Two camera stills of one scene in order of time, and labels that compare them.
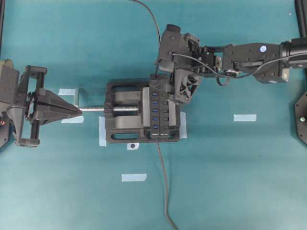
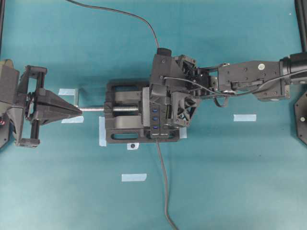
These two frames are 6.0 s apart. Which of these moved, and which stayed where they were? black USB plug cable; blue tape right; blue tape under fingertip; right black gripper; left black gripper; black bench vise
Moved: right black gripper; black USB plug cable
Stayed: black bench vise; left black gripper; blue tape under fingertip; blue tape right
